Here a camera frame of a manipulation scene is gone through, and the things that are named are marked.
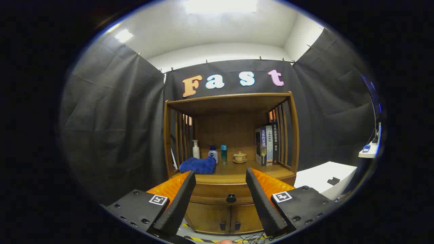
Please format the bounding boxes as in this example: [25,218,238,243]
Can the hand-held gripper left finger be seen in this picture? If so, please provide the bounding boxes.
[106,170,197,238]

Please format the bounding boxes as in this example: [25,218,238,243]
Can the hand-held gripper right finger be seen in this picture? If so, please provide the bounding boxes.
[245,167,343,238]

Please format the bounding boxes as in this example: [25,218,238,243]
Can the wooden drawer with black knob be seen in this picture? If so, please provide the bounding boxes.
[188,183,268,205]

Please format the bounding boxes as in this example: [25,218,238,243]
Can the wooden cabinet door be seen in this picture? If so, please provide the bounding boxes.
[185,202,232,235]
[231,204,264,235]

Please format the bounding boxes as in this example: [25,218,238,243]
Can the wooden countertop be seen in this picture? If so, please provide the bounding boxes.
[171,159,295,185]

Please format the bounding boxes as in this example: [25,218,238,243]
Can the wooden cabinet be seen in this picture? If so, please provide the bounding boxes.
[164,91,300,235]

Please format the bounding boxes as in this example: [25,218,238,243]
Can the blue towel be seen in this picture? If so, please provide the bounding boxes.
[179,157,217,175]

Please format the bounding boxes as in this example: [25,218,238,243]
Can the yellow black floor tape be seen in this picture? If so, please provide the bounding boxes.
[183,222,219,243]

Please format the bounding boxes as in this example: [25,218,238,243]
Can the book with blue spine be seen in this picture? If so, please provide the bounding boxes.
[255,127,267,166]

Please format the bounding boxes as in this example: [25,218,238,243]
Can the book with pale spine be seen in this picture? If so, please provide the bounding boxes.
[265,125,274,165]

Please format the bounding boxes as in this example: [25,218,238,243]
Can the white table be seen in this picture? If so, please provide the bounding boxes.
[294,161,357,200]

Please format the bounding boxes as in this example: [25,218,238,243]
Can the book with black spine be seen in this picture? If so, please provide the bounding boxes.
[272,122,279,164]

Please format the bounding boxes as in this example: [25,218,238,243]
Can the white shelf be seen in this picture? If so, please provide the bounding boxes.
[359,142,379,158]

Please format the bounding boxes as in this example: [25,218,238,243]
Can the dark monitor screen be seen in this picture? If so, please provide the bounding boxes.
[360,73,383,124]

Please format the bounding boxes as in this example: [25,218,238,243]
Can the small ceiling light panel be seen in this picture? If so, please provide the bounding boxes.
[115,29,134,43]

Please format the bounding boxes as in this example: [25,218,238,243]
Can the floor cables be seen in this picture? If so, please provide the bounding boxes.
[234,232,268,244]

